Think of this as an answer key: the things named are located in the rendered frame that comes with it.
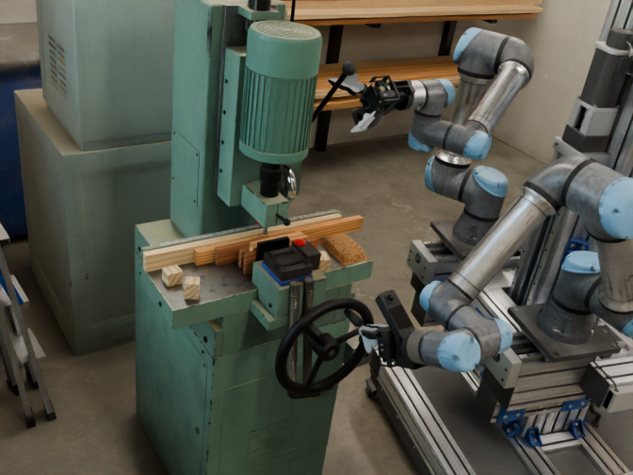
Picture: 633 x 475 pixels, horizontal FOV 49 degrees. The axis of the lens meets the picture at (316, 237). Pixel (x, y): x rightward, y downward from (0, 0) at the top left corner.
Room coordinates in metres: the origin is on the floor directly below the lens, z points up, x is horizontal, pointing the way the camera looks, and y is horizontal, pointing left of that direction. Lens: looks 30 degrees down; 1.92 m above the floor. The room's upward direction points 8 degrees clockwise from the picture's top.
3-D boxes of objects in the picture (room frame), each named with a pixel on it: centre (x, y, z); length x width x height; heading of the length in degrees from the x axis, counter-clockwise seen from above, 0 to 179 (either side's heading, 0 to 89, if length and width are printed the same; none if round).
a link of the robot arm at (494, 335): (1.21, -0.37, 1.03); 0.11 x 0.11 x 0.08; 36
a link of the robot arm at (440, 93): (1.83, -0.25, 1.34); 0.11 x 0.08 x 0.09; 127
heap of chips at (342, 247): (1.70, -0.08, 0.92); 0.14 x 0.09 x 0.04; 37
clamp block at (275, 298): (1.47, 0.05, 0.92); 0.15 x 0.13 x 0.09; 127
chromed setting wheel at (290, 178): (1.82, 0.12, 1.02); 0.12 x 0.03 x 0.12; 37
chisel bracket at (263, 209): (1.66, 0.15, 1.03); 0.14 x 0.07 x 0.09; 37
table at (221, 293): (1.54, 0.10, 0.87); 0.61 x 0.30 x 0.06; 127
